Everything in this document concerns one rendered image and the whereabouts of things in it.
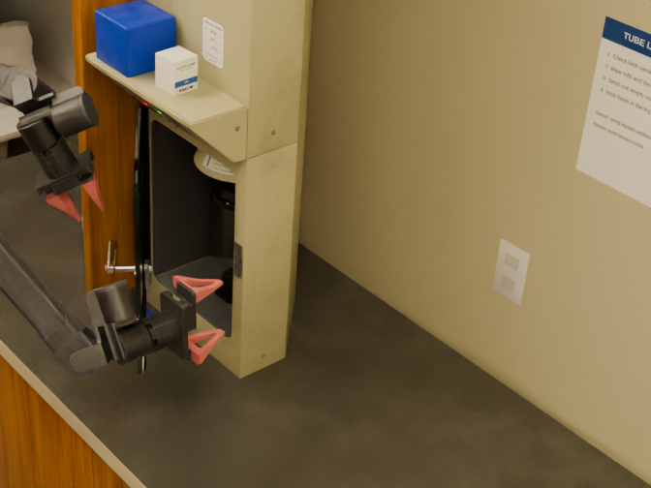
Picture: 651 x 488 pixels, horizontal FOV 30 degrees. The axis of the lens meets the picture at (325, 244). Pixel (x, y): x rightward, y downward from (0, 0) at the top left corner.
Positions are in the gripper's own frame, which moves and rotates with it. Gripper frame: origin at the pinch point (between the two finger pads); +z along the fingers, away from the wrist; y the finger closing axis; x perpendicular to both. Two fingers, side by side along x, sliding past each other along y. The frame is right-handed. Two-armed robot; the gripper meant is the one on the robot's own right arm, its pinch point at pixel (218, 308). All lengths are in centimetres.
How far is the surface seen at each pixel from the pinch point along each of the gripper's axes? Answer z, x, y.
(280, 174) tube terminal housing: 19.2, 7.6, 16.2
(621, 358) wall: 56, -42, -11
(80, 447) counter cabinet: -15.1, 24.7, -36.7
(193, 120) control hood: 1.0, 6.7, 31.3
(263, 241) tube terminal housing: 16.2, 8.6, 3.6
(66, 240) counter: 9, 71, -20
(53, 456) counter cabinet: -15, 37, -46
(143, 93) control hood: 0.0, 19.7, 32.1
